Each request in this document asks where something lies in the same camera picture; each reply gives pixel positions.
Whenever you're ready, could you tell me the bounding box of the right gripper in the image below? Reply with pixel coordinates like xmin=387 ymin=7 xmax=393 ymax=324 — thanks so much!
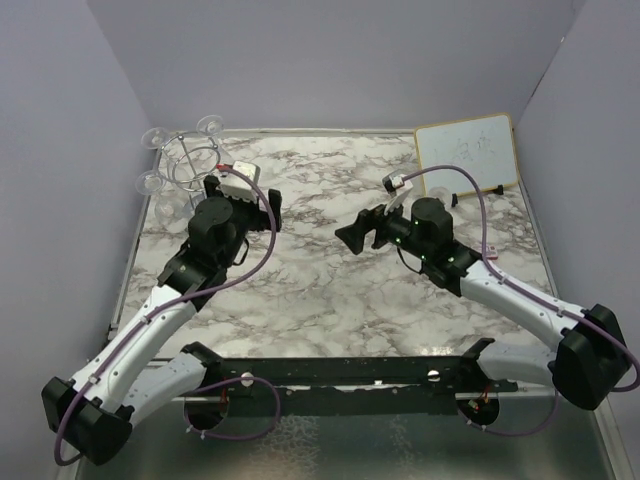
xmin=335 ymin=192 xmax=431 ymax=262

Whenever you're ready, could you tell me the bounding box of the clear wine glass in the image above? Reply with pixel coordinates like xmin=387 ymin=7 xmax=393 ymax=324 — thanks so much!
xmin=135 ymin=170 xmax=183 ymax=224
xmin=141 ymin=127 xmax=169 ymax=150
xmin=196 ymin=115 xmax=224 ymax=137
xmin=427 ymin=187 xmax=452 ymax=204

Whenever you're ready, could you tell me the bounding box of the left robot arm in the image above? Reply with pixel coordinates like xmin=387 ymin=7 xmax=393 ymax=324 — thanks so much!
xmin=42 ymin=167 xmax=282 ymax=467

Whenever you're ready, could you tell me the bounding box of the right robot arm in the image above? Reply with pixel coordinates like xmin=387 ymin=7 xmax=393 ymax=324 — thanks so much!
xmin=335 ymin=197 xmax=631 ymax=410

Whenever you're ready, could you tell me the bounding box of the chrome wine glass rack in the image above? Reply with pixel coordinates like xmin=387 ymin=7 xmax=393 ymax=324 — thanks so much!
xmin=158 ymin=131 xmax=222 ymax=211

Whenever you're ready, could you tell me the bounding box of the small red white card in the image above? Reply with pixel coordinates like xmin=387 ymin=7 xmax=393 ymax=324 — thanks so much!
xmin=484 ymin=245 xmax=499 ymax=260

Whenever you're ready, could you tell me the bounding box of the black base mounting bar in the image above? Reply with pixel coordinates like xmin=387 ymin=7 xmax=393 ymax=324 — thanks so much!
xmin=182 ymin=342 xmax=517 ymax=418

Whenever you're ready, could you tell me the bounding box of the small whiteboard on stand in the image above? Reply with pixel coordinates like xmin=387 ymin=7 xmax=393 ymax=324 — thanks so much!
xmin=414 ymin=113 xmax=519 ymax=191

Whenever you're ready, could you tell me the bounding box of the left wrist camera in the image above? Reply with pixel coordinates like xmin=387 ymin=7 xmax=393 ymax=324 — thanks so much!
xmin=218 ymin=161 xmax=261 ymax=203

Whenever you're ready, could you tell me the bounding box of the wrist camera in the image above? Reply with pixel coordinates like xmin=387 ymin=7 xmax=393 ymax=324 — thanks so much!
xmin=218 ymin=161 xmax=261 ymax=203
xmin=382 ymin=171 xmax=413 ymax=214

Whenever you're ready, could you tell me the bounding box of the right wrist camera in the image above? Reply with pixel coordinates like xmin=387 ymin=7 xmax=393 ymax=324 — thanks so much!
xmin=382 ymin=171 xmax=413 ymax=214

